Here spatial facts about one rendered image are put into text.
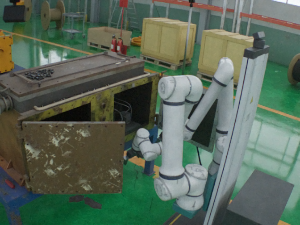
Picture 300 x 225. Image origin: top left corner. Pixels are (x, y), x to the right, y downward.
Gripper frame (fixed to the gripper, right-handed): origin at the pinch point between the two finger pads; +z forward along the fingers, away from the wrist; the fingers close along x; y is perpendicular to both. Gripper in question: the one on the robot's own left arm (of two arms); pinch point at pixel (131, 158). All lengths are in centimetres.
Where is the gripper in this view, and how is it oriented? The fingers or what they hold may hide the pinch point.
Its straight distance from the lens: 225.9
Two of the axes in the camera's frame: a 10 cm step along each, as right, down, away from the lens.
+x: -7.1, 3.2, -6.2
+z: -3.0, 6.7, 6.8
